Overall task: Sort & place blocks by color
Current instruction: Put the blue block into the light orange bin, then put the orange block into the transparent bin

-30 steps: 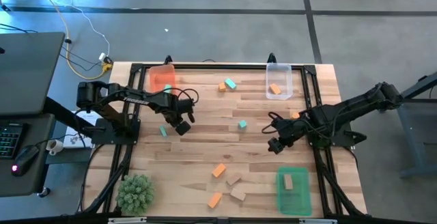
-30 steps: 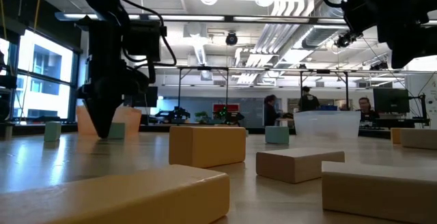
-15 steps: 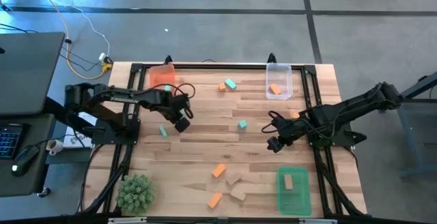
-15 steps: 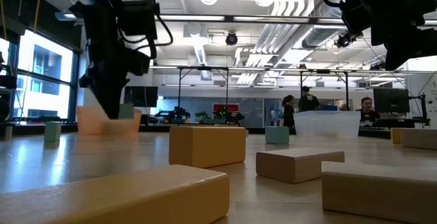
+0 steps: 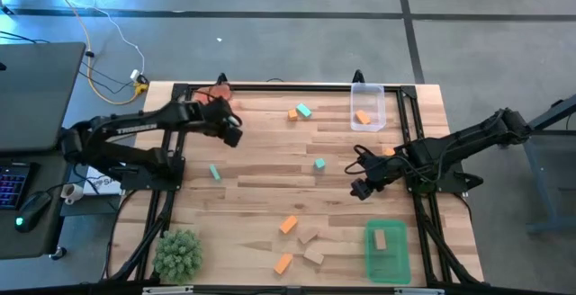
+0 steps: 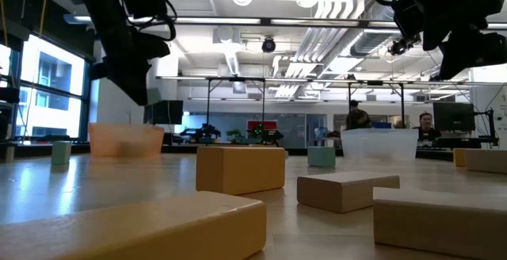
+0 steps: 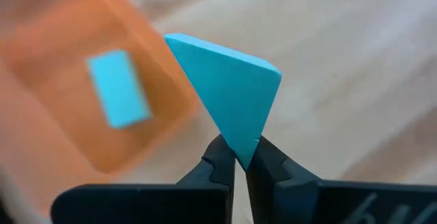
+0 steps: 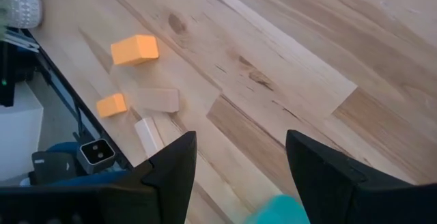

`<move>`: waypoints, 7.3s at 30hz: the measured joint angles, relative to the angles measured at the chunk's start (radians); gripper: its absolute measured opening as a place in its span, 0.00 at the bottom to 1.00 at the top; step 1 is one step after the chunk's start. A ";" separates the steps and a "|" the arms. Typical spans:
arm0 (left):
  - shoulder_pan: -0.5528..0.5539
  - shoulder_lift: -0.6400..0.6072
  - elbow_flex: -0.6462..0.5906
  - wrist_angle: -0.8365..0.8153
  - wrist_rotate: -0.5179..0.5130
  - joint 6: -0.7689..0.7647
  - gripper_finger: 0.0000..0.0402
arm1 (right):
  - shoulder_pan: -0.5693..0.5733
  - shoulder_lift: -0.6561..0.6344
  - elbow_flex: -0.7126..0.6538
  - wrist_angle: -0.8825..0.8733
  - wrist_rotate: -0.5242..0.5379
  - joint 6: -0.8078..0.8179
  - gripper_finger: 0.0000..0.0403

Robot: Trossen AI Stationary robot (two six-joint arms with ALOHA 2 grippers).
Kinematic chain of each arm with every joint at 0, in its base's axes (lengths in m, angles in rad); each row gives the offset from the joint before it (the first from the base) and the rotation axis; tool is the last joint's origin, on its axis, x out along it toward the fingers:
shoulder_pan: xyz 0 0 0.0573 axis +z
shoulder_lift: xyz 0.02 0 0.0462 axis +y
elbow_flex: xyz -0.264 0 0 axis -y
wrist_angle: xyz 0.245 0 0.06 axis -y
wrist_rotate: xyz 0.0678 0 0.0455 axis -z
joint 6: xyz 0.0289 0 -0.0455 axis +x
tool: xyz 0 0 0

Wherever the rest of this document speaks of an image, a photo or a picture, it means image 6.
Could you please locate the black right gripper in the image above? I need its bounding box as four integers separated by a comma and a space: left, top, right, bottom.
421, 0, 507, 81

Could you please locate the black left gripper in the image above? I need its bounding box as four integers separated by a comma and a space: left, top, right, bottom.
81, 0, 172, 107

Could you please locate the long thin teal block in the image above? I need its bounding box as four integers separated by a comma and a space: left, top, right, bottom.
51, 140, 72, 166

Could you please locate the small orange block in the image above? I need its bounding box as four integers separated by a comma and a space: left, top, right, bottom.
453, 147, 467, 168

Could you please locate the natural wood rectangular block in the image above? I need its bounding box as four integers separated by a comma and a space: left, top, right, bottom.
464, 148, 507, 174
296, 171, 401, 214
372, 186, 507, 260

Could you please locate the orange rectangular block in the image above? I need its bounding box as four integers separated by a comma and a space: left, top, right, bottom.
0, 190, 268, 260
196, 146, 286, 196

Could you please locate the teal cube block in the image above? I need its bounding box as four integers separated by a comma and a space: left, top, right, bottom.
307, 145, 337, 169

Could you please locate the black computer monitor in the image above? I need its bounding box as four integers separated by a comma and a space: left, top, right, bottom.
432, 101, 476, 132
147, 99, 185, 125

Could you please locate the orange translucent plastic bin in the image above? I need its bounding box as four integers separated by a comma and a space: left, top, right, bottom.
88, 122, 166, 159

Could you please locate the large glass window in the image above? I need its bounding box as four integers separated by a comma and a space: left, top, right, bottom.
0, 33, 94, 142

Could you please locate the person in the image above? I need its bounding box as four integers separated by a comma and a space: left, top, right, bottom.
345, 99, 373, 131
412, 112, 443, 142

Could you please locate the distant black desk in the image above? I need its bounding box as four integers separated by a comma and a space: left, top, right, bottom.
415, 136, 500, 162

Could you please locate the long ceiling light bar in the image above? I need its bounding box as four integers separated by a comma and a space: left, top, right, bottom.
63, 13, 507, 29

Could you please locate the small distant green plant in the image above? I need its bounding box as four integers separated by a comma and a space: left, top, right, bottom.
225, 128, 245, 144

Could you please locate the clear plastic bin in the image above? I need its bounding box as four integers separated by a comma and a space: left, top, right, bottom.
340, 128, 420, 163

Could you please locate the round black ceiling fixture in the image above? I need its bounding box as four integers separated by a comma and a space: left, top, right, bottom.
261, 36, 277, 54

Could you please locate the red sign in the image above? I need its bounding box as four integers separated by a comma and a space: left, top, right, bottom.
246, 120, 278, 131

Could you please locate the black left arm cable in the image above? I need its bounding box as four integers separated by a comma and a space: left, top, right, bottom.
134, 0, 178, 42

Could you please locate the black hanging camera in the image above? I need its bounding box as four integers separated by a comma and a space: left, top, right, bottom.
387, 33, 421, 57

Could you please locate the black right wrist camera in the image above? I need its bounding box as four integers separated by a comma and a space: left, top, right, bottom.
391, 0, 423, 43

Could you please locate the black aluminium table frame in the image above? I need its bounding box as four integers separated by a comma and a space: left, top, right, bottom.
71, 143, 345, 157

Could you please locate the black overhead frame stand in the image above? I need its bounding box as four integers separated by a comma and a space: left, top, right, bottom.
316, 79, 507, 131
156, 75, 314, 126

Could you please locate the silver air duct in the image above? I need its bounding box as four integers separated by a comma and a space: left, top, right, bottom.
348, 0, 401, 59

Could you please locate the yellow hanging cable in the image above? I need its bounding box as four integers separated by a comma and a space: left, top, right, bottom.
21, 0, 51, 142

